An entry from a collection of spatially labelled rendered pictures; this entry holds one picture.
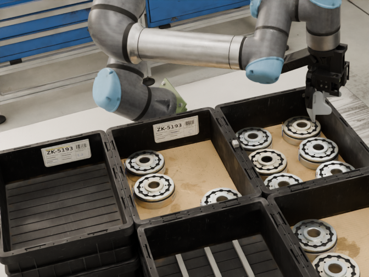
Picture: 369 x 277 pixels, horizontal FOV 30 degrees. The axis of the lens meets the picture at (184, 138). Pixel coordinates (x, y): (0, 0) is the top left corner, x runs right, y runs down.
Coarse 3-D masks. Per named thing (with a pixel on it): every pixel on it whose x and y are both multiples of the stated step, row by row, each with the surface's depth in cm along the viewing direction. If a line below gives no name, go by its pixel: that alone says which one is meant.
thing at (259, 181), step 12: (264, 96) 189; (276, 96) 190; (216, 108) 186; (228, 132) 177; (348, 132) 174; (240, 144) 172; (360, 144) 169; (252, 168) 164; (360, 168) 161; (312, 180) 159; (324, 180) 158; (264, 192) 157; (276, 192) 156
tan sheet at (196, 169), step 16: (192, 144) 191; (208, 144) 190; (176, 160) 185; (192, 160) 185; (208, 160) 184; (176, 176) 180; (192, 176) 179; (208, 176) 179; (224, 176) 178; (176, 192) 174; (192, 192) 174; (144, 208) 170; (160, 208) 170; (176, 208) 169
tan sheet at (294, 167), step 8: (264, 128) 194; (272, 128) 194; (280, 128) 194; (272, 136) 191; (280, 136) 191; (272, 144) 188; (280, 144) 188; (288, 144) 187; (288, 152) 184; (296, 152) 184; (288, 160) 182; (296, 160) 181; (288, 168) 179; (296, 168) 179; (304, 168) 178; (304, 176) 176; (312, 176) 176
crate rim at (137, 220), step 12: (204, 108) 187; (144, 120) 184; (156, 120) 184; (216, 120) 182; (108, 132) 181; (228, 144) 173; (240, 156) 168; (120, 168) 170; (252, 180) 160; (132, 204) 159; (216, 204) 154; (132, 216) 153; (168, 216) 152
